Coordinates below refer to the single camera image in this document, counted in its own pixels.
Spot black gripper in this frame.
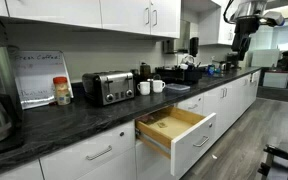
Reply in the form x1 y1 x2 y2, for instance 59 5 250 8
231 15 262 62

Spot white drawer with wooden interior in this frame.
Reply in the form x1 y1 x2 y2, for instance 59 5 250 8
134 104 218 178

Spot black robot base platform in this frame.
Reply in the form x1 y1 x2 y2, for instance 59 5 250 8
257 141 288 180

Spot small packet in drawer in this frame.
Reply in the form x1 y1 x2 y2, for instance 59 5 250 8
156 121 169 130

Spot wide white closed drawer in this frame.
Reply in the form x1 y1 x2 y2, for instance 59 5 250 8
38 119 137 180

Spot small black coffee appliance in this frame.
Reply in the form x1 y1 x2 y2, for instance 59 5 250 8
224 52 241 72

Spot white background panel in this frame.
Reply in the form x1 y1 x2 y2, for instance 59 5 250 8
250 48 281 68

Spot small blue item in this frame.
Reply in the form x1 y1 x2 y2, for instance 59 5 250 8
206 64 216 76

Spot seated person dark clothes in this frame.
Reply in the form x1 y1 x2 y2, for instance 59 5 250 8
276 49 288 72

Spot white background box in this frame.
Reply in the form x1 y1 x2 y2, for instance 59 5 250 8
262 71 288 89

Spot white jug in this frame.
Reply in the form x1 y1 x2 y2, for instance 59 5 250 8
178 54 196 71

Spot grey plastic container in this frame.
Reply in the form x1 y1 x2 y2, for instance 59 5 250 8
164 82 192 93

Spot white ceramic mug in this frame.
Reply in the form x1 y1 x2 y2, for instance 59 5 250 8
136 80 151 96
151 79 167 94

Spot dark brown tall jar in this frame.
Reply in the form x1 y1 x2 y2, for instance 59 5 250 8
139 61 152 82

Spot dark brown short jar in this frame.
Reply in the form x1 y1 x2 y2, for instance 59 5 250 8
130 68 141 87

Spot steel four slot toaster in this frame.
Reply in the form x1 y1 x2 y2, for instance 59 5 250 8
81 70 136 108

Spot orange lid jar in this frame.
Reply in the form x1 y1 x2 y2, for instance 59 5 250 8
52 76 72 106

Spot handwritten whiteboard sign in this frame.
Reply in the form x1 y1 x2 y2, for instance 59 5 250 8
9 49 74 110

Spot black steel coffee machine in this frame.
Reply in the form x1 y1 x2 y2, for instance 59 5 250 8
0 6 24 158

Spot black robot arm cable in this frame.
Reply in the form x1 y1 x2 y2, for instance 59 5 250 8
222 0 236 25

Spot white corner wall cabinet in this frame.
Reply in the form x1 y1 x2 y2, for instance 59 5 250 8
197 0 236 47

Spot black wall soap dispenser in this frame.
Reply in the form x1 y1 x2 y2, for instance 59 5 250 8
189 36 200 58

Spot steel wall dispenser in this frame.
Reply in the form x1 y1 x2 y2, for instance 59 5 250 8
161 39 177 55

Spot steel cabinet door handle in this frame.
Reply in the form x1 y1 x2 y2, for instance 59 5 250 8
152 9 158 28
145 7 151 26

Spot steel bar handle wide drawer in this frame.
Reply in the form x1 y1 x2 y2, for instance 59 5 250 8
85 144 114 162

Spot white wall cabinet row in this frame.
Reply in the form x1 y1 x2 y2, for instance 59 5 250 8
0 0 182 40

